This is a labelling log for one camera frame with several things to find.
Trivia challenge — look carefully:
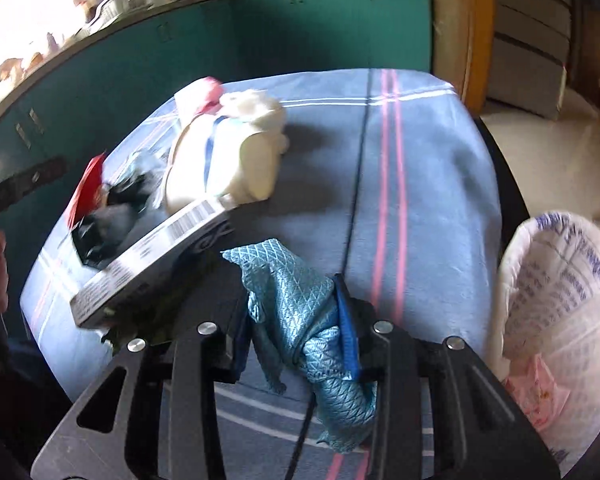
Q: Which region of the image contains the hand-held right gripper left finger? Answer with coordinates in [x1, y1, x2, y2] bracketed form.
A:
[30, 272, 253, 480]

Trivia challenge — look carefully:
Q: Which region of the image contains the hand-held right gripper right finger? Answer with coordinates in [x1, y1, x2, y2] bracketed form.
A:
[330, 272, 561, 480]

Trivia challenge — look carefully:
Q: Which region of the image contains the teal quilted cloth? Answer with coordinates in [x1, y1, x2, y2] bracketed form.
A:
[221, 239, 378, 453]

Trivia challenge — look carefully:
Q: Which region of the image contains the crushed white paper cup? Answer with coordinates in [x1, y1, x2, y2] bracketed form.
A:
[161, 114, 246, 213]

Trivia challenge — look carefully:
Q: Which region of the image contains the white printed plastic bag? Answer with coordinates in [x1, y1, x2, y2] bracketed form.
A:
[485, 210, 600, 476]

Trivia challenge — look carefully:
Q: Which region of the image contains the red packet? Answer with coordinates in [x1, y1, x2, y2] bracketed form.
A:
[66, 155, 106, 228]

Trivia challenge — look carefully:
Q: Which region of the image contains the grey cardboard box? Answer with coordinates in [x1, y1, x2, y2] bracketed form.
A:
[70, 197, 236, 331]

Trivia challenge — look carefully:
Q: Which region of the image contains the blue plaid tablecloth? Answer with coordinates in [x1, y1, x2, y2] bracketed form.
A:
[20, 67, 503, 480]

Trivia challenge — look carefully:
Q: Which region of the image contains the pink tissue pack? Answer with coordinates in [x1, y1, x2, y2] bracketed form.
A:
[174, 76, 224, 121]

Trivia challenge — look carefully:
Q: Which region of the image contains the white dish rack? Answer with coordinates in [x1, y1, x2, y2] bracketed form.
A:
[87, 0, 146, 31]

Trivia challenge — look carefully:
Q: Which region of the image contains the pink crumpled paper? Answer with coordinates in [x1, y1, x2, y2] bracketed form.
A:
[502, 355, 571, 431]

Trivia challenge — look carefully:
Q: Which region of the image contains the grey refrigerator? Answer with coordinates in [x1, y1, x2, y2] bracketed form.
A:
[487, 0, 573, 121]

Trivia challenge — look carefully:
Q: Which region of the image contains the wooden door frame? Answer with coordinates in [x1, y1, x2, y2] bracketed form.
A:
[430, 0, 496, 116]

